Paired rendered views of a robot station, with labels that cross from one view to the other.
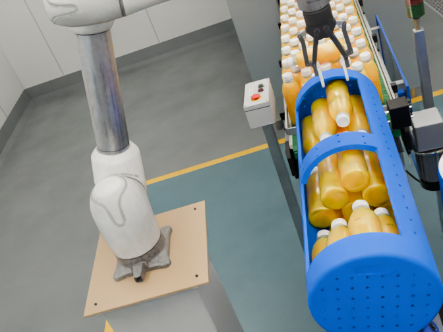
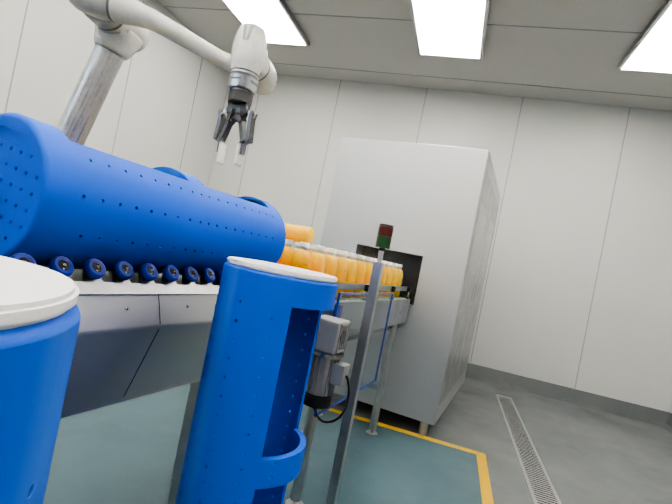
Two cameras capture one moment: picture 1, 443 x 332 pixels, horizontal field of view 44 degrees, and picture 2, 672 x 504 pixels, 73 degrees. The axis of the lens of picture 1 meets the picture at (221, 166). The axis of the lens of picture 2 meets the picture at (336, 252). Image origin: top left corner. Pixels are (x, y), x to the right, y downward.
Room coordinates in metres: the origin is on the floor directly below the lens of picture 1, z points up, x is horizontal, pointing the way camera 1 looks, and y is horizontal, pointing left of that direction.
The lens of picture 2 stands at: (0.04, -0.94, 1.09)
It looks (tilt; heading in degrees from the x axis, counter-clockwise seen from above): 0 degrees down; 7
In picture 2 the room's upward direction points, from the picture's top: 11 degrees clockwise
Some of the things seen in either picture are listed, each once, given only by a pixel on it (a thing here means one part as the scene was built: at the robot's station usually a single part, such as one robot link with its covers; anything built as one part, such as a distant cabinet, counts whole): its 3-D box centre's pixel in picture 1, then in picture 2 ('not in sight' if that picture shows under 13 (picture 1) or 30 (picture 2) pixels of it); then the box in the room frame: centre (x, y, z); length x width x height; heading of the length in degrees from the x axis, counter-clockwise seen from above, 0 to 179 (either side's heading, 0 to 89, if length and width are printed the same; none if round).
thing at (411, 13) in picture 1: (415, 8); (383, 242); (1.94, -0.91, 1.18); 0.06 x 0.06 x 0.05
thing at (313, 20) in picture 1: (319, 22); (238, 106); (1.41, -0.39, 1.49); 0.08 x 0.07 x 0.09; 74
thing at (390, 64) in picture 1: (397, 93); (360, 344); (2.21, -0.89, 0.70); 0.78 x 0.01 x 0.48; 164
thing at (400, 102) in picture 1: (397, 114); not in sight; (1.66, -0.66, 0.95); 0.10 x 0.07 x 0.10; 74
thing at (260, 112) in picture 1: (260, 102); not in sight; (1.95, -0.23, 1.05); 0.20 x 0.10 x 0.10; 164
